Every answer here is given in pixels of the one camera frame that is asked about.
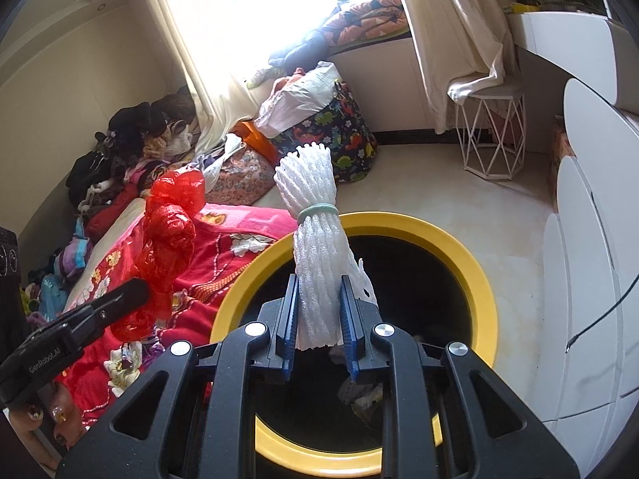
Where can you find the cream curtain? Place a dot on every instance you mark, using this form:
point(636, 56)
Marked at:
point(449, 35)
point(199, 60)

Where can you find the pile of clothes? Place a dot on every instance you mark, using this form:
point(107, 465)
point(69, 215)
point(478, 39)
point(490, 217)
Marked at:
point(130, 119)

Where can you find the white plastic bag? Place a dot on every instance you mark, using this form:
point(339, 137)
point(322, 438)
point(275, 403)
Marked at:
point(299, 100)

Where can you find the yellow rimmed black trash bin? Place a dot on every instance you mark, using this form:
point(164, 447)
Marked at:
point(399, 227)

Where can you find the white foam net bundle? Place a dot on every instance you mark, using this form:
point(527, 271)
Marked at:
point(314, 259)

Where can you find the dark framed window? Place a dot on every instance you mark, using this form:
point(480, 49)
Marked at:
point(279, 0)

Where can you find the dark puffer jacket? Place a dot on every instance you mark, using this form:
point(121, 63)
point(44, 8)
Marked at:
point(299, 50)

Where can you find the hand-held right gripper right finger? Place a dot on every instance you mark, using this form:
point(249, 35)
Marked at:
point(349, 334)

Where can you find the orange bag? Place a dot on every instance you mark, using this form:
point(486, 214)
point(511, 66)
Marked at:
point(254, 142)

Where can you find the white drawer chest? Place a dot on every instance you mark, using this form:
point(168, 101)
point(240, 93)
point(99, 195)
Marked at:
point(584, 259)

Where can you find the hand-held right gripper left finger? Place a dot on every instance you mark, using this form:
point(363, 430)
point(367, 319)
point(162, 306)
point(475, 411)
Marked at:
point(287, 339)

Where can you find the red floral blanket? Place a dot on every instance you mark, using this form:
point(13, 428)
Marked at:
point(219, 259)

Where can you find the beige bed sheet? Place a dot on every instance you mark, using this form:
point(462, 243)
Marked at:
point(115, 244)

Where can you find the white grey vanity desk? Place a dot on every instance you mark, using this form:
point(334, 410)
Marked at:
point(559, 40)

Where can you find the person's left hand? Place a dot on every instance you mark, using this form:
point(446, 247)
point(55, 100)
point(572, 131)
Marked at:
point(45, 424)

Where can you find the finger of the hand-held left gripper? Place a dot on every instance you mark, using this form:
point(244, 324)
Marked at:
point(110, 304)

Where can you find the dinosaur print laundry basket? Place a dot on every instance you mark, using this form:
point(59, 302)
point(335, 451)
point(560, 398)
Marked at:
point(344, 144)

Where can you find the floral fabric bag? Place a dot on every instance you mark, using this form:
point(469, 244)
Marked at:
point(239, 179)

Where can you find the yellow flat box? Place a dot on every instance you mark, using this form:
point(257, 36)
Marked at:
point(519, 8)

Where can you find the red plastic bag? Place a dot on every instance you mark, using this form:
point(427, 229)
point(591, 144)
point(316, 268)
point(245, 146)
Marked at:
point(169, 239)

